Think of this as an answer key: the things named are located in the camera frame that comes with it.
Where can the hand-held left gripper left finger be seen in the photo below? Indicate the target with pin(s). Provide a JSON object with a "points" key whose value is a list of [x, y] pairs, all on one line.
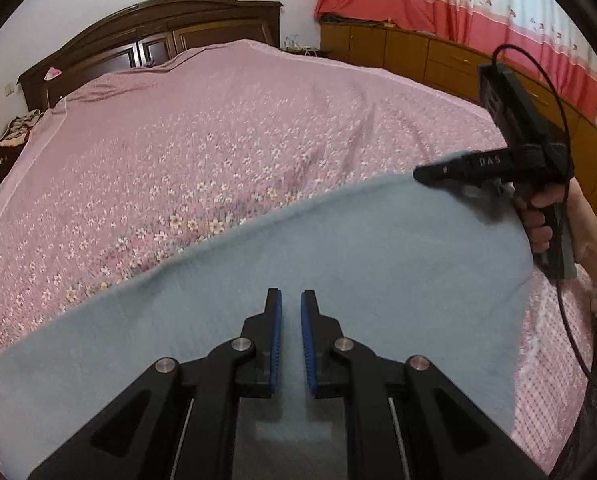
{"points": [[274, 340]]}

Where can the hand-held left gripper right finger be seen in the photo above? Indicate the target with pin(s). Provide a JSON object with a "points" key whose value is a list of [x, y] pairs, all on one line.
{"points": [[307, 340]]}

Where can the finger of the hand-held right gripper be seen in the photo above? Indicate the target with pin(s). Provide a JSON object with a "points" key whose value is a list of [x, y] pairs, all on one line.
{"points": [[436, 172]]}

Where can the grey pants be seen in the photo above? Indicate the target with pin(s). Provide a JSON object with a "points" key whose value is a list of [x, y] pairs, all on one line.
{"points": [[328, 245]]}

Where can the person's right hand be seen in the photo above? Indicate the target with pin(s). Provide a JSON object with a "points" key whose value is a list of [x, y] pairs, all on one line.
{"points": [[538, 220]]}

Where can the row of light wooden cabinets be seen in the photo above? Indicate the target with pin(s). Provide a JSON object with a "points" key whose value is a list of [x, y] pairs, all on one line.
{"points": [[403, 55]]}

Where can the red and white floral curtain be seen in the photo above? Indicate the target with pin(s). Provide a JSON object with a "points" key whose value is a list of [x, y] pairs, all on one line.
{"points": [[428, 5]]}

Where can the small cluttered bedside table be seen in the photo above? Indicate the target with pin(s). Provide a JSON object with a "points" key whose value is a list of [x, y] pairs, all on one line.
{"points": [[308, 51]]}

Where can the pink floral bedsheet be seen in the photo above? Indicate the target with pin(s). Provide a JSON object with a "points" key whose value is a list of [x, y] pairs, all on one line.
{"points": [[178, 135]]}

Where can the dark wooden headboard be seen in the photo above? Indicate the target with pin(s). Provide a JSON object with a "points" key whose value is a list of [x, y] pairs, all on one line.
{"points": [[203, 20]]}

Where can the person's dark clothing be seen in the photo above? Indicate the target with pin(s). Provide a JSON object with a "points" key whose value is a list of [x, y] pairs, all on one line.
{"points": [[593, 425]]}

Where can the dark wooden nightstand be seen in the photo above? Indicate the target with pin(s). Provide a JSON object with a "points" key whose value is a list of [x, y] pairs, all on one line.
{"points": [[6, 162]]}

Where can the patterned cloth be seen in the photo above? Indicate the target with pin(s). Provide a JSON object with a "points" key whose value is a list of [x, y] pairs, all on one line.
{"points": [[21, 127]]}

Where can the small pink item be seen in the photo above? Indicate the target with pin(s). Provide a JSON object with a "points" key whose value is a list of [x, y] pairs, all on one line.
{"points": [[53, 73]]}

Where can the white wall socket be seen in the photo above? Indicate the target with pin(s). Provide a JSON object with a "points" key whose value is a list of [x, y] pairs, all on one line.
{"points": [[9, 89]]}

